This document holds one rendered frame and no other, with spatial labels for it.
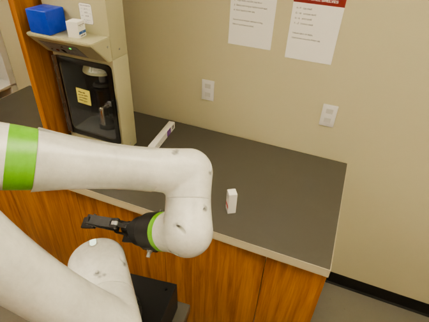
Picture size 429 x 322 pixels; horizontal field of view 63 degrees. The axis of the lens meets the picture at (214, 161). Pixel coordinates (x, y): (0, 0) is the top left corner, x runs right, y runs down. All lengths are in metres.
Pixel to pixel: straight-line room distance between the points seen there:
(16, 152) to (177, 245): 0.34
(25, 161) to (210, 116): 1.43
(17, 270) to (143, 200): 0.98
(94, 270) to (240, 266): 0.81
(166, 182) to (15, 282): 0.31
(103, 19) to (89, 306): 1.14
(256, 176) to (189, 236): 0.97
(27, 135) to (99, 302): 0.32
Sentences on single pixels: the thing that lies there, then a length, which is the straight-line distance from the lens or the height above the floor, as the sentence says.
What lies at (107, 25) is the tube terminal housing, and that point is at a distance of 1.55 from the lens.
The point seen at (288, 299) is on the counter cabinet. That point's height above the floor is 0.66.
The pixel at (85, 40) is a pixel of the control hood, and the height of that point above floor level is 1.51.
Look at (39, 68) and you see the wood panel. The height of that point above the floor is 1.33.
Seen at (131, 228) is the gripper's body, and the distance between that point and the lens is 0.89.
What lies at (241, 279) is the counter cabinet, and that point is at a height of 0.68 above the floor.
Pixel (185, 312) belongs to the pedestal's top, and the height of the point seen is 0.94.
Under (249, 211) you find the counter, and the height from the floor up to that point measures 0.94.
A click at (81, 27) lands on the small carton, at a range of 1.56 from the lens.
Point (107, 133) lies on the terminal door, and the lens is 1.78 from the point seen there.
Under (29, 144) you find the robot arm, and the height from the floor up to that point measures 1.62.
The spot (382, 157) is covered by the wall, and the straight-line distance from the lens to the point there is 1.89.
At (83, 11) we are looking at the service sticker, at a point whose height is 1.59.
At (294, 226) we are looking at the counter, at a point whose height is 0.94.
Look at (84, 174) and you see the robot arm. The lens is 0.68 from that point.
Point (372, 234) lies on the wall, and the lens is 2.20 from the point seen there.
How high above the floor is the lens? 1.95
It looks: 36 degrees down
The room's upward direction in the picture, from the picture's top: 3 degrees clockwise
